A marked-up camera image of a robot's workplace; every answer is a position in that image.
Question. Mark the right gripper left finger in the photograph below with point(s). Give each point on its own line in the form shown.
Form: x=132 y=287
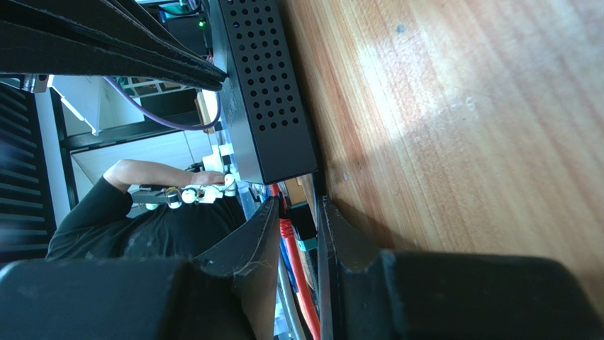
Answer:
x=229 y=292

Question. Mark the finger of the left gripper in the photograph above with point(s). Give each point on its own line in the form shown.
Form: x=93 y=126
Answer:
x=97 y=38

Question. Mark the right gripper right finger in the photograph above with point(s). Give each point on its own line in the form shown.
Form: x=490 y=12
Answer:
x=372 y=293

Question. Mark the black network switch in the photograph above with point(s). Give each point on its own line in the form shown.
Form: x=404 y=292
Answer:
x=269 y=128

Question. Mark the person in black shirt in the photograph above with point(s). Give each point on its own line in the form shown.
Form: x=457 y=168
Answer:
x=98 y=227

